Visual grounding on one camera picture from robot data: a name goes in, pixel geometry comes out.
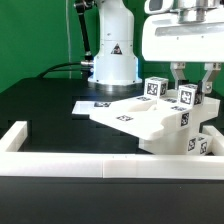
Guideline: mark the white U-shaped fence frame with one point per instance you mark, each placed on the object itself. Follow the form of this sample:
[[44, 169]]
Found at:
[[14, 162]]

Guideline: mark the black camera stand pole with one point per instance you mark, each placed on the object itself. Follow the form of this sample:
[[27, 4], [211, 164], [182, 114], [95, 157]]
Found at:
[[81, 6]]

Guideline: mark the white chair back bar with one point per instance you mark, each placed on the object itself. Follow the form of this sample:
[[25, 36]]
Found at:
[[200, 110]]

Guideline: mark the white chair back part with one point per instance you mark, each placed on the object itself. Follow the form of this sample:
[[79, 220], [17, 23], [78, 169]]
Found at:
[[148, 120]]

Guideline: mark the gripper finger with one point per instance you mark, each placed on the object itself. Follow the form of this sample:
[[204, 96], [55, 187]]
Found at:
[[212, 70], [177, 70]]

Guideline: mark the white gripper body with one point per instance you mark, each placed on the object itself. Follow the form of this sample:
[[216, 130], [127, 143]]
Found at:
[[183, 31]]

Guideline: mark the white tag sheet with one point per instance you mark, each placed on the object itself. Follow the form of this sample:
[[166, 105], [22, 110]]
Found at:
[[85, 107]]

